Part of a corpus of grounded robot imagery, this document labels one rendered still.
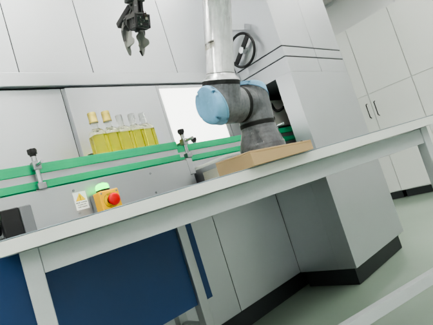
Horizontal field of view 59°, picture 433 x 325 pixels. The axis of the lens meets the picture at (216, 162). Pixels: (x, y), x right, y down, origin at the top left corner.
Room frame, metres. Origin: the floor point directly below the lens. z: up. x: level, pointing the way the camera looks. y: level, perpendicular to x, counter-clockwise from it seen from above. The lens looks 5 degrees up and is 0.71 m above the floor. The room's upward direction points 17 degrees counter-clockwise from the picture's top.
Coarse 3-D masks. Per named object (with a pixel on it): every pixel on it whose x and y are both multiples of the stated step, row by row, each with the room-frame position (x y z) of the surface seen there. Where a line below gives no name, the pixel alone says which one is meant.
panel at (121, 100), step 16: (64, 96) 1.56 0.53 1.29; (80, 96) 1.59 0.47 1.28; (96, 96) 1.64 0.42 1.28; (112, 96) 1.70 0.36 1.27; (128, 96) 1.76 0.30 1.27; (144, 96) 1.82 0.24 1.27; (160, 96) 1.89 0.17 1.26; (80, 112) 1.58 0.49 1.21; (96, 112) 1.63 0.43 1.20; (112, 112) 1.68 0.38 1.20; (128, 112) 1.74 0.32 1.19; (144, 112) 1.80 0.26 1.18; (160, 112) 1.87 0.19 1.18; (80, 128) 1.56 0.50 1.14; (160, 128) 1.85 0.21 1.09; (80, 144) 1.55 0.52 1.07
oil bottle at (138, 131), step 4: (132, 124) 1.58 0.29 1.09; (136, 124) 1.58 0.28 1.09; (132, 128) 1.56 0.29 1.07; (136, 128) 1.57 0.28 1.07; (140, 128) 1.59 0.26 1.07; (132, 132) 1.57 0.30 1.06; (136, 132) 1.57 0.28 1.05; (140, 132) 1.58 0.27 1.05; (144, 132) 1.60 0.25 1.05; (136, 136) 1.56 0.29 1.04; (140, 136) 1.58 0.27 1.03; (144, 136) 1.59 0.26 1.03; (136, 140) 1.56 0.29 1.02; (140, 140) 1.57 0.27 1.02; (144, 140) 1.59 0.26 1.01; (136, 144) 1.56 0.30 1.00; (140, 144) 1.57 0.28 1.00; (144, 144) 1.58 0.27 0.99
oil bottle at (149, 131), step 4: (144, 124) 1.61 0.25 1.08; (148, 124) 1.62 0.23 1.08; (144, 128) 1.61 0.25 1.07; (148, 128) 1.62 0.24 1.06; (152, 128) 1.63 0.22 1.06; (148, 132) 1.61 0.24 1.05; (152, 132) 1.63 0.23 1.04; (148, 136) 1.61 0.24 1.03; (152, 136) 1.62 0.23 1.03; (156, 136) 1.64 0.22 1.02; (148, 140) 1.61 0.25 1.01; (152, 140) 1.62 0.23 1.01; (156, 140) 1.63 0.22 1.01; (148, 144) 1.61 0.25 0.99; (152, 144) 1.61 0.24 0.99
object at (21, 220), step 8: (16, 208) 1.02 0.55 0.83; (24, 208) 1.03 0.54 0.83; (0, 216) 0.99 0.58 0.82; (8, 216) 1.00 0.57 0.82; (16, 216) 1.01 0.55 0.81; (24, 216) 1.03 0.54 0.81; (32, 216) 1.04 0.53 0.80; (0, 224) 1.00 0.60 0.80; (8, 224) 1.00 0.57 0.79; (16, 224) 1.01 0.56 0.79; (24, 224) 1.03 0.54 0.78; (32, 224) 1.04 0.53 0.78; (8, 232) 1.00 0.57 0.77; (16, 232) 1.01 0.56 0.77; (24, 232) 1.02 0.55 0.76; (0, 240) 1.03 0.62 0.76
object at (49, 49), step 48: (0, 0) 1.47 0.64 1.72; (48, 0) 1.61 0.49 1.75; (96, 0) 1.78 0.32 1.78; (192, 0) 2.25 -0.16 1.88; (0, 48) 1.43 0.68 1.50; (48, 48) 1.57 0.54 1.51; (96, 48) 1.73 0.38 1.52; (192, 48) 2.16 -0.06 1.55; (0, 96) 1.40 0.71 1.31; (48, 96) 1.53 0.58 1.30; (0, 144) 1.37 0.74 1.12; (48, 144) 1.49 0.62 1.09
